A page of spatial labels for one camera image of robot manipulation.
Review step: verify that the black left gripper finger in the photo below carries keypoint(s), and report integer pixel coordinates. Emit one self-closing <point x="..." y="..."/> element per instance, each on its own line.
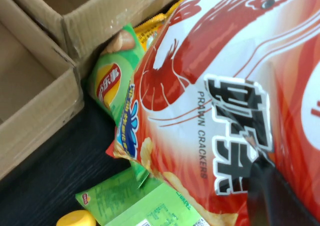
<point x="272" y="201"/>

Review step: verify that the red prawn cracker bag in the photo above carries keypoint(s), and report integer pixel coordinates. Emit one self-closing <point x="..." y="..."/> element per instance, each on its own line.
<point x="237" y="61"/>

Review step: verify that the large yellow fries snack bag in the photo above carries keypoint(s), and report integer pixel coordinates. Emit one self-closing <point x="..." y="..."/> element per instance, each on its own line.
<point x="150" y="28"/>

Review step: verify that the green chips bag with barcode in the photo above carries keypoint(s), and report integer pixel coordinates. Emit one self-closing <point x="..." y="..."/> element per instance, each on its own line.
<point x="125" y="201"/>

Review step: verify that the green chips bag with logo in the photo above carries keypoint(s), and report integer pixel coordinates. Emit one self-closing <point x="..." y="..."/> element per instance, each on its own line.
<point x="112" y="86"/>

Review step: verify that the yellow rubber duck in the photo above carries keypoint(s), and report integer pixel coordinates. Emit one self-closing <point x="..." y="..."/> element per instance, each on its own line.
<point x="76" y="219"/>

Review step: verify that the cardboard box with sf-express print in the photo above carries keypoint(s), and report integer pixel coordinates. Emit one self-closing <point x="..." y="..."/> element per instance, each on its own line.
<point x="37" y="116"/>

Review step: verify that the taped cardboard box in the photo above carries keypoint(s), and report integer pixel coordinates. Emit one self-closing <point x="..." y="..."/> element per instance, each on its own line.
<point x="100" y="13"/>

